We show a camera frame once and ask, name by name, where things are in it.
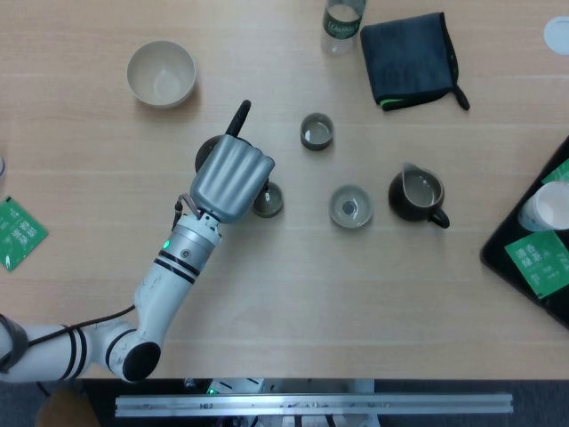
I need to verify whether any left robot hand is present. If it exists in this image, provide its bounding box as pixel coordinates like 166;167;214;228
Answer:
189;100;276;224

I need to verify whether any clear plastic water bottle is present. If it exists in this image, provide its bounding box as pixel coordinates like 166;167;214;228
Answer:
320;0;369;57

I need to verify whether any dark ceramic teacup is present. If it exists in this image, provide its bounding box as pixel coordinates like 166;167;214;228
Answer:
252;181;285;219
299;112;335;152

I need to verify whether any cream bowl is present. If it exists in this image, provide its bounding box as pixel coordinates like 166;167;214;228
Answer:
126;40;197;110

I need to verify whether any black ceramic pitcher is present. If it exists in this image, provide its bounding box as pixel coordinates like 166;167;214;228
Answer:
388;162;451;230

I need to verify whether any dark grey folded cloth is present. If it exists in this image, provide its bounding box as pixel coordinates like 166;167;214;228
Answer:
359;12;471;113

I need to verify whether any black tray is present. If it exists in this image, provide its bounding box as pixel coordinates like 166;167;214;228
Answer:
479;135;569;330

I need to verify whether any orange stool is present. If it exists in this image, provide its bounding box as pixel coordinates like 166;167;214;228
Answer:
35;387;101;427

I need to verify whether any white paper cup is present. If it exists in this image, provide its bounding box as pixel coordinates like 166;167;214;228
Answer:
517;181;569;233

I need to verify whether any brown arm cable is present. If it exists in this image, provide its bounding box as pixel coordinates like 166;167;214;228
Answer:
24;193;201;348

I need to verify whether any aluminium rail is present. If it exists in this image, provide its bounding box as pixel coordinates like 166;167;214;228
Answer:
114;391;514;418

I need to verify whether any white round cable cap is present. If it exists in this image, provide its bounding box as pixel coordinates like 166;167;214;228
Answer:
542;16;569;55

